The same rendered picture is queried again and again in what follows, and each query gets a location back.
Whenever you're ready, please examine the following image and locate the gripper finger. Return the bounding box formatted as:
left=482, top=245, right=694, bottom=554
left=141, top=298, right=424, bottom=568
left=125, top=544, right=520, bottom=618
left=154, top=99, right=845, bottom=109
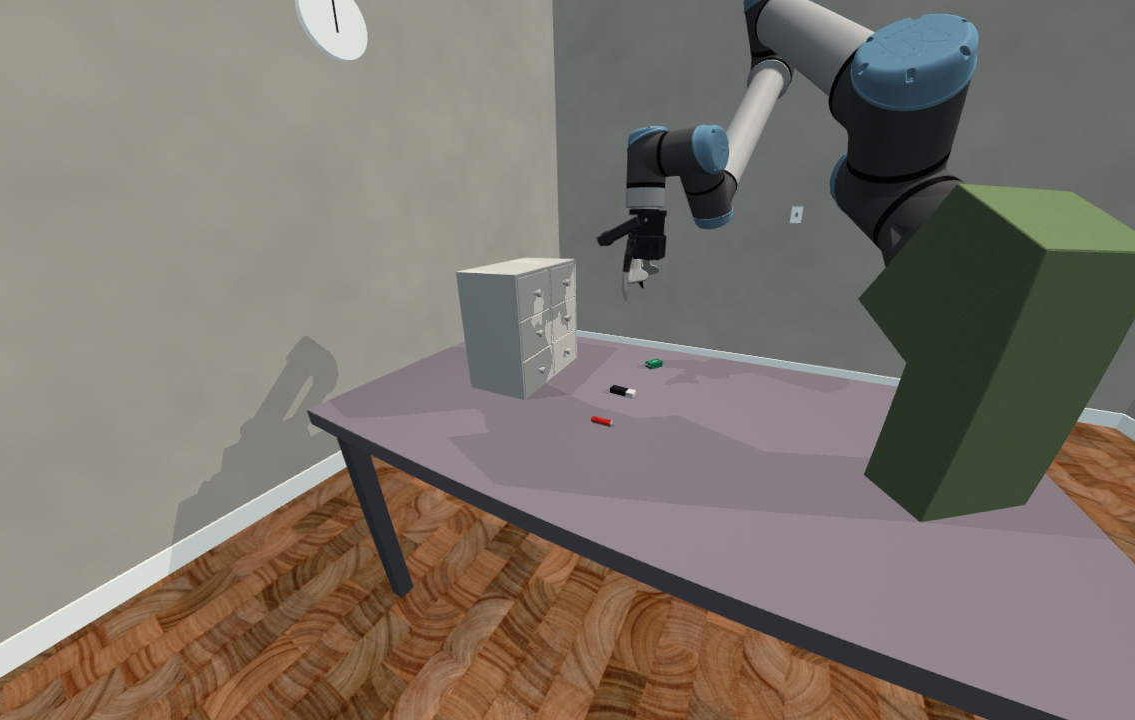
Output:
left=622, top=243, right=648, bottom=300
left=639, top=259, right=659, bottom=288

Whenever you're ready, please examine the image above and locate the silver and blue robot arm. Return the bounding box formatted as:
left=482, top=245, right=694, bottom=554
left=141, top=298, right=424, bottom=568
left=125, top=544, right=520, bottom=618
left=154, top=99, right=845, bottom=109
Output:
left=627, top=0, right=980, bottom=267

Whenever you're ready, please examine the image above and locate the white drawer with knob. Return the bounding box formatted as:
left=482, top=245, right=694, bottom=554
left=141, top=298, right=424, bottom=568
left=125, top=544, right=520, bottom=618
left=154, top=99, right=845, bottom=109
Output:
left=550, top=263, right=575, bottom=304
left=518, top=270, right=550, bottom=319

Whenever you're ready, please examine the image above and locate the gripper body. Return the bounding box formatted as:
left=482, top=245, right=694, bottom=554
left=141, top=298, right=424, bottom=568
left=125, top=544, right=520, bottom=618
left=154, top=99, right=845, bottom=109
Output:
left=627, top=209, right=667, bottom=260

